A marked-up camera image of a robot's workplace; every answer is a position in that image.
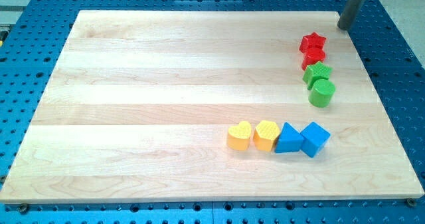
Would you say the yellow heart block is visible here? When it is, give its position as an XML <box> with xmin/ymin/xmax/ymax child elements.
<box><xmin>226</xmin><ymin>121</ymin><xmax>252</xmax><ymax>151</ymax></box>

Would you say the yellow hexagon block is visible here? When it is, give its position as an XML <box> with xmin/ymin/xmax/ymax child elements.
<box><xmin>253</xmin><ymin>120</ymin><xmax>281</xmax><ymax>152</ymax></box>

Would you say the light wooden board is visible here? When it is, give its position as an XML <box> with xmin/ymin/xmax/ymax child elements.
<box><xmin>1</xmin><ymin>11</ymin><xmax>424</xmax><ymax>204</ymax></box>

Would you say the blue triangle block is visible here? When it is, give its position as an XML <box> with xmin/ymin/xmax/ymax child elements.
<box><xmin>275</xmin><ymin>122</ymin><xmax>304</xmax><ymax>153</ymax></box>

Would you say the blue cube block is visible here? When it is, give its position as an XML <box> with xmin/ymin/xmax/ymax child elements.
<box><xmin>301</xmin><ymin>122</ymin><xmax>331</xmax><ymax>158</ymax></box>

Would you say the green cylinder block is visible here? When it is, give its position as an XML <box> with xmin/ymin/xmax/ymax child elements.
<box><xmin>308</xmin><ymin>79</ymin><xmax>336</xmax><ymax>108</ymax></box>

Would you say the red round block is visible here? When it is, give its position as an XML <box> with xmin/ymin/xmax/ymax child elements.
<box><xmin>301</xmin><ymin>47</ymin><xmax>326</xmax><ymax>70</ymax></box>

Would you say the green star block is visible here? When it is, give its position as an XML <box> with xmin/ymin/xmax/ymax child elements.
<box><xmin>302</xmin><ymin>61</ymin><xmax>333</xmax><ymax>90</ymax></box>

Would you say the red star block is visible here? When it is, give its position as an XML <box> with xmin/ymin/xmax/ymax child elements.
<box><xmin>299</xmin><ymin>32</ymin><xmax>327</xmax><ymax>53</ymax></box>

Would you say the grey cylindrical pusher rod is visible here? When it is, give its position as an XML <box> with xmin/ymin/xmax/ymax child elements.
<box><xmin>337</xmin><ymin>0</ymin><xmax>365</xmax><ymax>31</ymax></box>

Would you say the black bolt front left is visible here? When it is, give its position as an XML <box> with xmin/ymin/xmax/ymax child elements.
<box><xmin>17</xmin><ymin>203</ymin><xmax>29</xmax><ymax>214</ymax></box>

